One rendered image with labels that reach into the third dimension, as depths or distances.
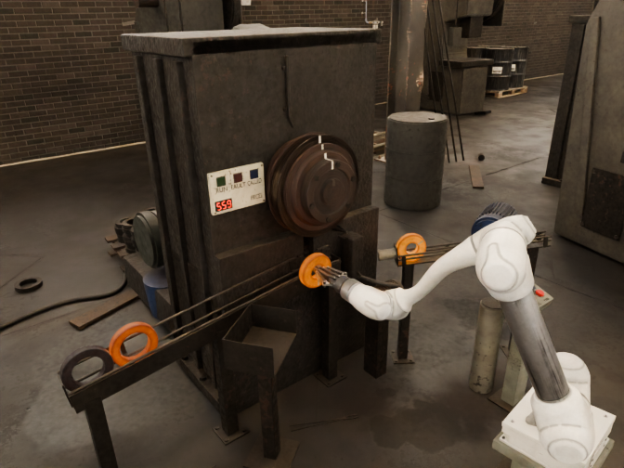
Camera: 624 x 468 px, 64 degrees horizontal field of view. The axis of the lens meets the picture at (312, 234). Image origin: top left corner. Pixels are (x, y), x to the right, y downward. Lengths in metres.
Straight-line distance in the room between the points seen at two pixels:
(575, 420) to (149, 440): 1.83
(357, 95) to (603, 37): 2.40
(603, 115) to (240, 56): 3.06
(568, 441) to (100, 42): 7.46
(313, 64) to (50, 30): 5.95
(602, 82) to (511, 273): 3.11
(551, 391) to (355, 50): 1.63
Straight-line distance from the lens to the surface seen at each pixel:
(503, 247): 1.49
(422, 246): 2.65
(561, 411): 1.77
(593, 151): 4.50
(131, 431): 2.73
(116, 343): 2.06
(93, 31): 8.07
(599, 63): 4.46
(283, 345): 2.07
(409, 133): 4.86
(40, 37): 7.91
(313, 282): 2.14
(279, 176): 2.10
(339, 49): 2.40
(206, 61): 2.04
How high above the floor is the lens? 1.83
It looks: 24 degrees down
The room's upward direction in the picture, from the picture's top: 1 degrees counter-clockwise
